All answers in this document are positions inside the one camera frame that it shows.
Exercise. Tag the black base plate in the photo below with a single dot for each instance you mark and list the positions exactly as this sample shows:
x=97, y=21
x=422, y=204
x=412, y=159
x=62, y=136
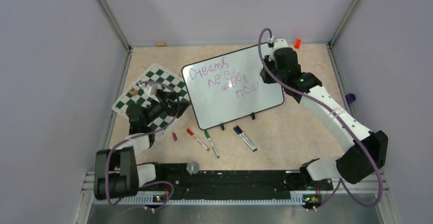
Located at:
x=224, y=185

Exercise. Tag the blue whiteboard marker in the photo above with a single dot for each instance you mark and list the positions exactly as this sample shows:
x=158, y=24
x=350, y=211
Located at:
x=244, y=140

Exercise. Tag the whiteboard with black frame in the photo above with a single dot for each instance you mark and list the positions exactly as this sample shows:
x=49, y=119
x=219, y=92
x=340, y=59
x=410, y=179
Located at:
x=228, y=87

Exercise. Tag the black whiteboard marker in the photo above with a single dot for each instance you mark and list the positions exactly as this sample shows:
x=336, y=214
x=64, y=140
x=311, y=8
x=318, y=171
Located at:
x=246, y=138

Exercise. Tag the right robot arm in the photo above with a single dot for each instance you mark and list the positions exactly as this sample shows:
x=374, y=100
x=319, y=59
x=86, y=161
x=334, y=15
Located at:
x=364, y=150

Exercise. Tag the red whiteboard marker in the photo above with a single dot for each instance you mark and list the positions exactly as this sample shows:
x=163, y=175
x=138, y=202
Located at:
x=197, y=139

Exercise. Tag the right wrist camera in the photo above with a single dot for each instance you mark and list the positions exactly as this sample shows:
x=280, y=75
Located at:
x=276, y=44

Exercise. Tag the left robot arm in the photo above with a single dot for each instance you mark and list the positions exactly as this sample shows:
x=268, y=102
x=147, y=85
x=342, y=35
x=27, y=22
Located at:
x=116, y=173

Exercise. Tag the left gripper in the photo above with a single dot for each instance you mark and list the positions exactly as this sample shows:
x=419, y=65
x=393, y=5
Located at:
x=168, y=98

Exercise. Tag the wooden cork piece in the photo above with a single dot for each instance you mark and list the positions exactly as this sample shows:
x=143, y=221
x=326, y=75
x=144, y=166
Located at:
x=160, y=44

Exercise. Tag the whiteboard metal stand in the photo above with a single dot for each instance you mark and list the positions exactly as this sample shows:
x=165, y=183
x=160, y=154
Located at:
x=251, y=116

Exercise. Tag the orange toy block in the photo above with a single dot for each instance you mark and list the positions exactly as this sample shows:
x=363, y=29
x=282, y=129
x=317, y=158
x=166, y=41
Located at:
x=297, y=43

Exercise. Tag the purple object at edge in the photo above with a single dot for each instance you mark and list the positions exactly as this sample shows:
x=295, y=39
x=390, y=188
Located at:
x=350, y=98

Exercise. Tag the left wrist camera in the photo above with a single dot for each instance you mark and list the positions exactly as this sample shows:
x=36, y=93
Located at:
x=151, y=91

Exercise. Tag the grey round knob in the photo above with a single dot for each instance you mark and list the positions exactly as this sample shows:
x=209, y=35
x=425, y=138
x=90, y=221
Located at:
x=193, y=167

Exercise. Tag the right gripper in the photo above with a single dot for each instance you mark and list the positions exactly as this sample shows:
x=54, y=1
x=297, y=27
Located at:
x=267, y=79

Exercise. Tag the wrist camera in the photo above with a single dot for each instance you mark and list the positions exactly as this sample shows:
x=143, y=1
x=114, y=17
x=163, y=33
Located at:
x=276, y=44
x=151, y=91

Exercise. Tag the green whiteboard marker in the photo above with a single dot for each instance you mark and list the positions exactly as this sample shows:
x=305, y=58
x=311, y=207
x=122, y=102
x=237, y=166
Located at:
x=212, y=144

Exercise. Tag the green white chessboard mat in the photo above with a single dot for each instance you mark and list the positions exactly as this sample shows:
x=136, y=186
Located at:
x=154, y=72

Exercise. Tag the wooden chess piece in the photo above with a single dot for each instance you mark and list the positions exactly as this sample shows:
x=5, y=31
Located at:
x=133, y=92

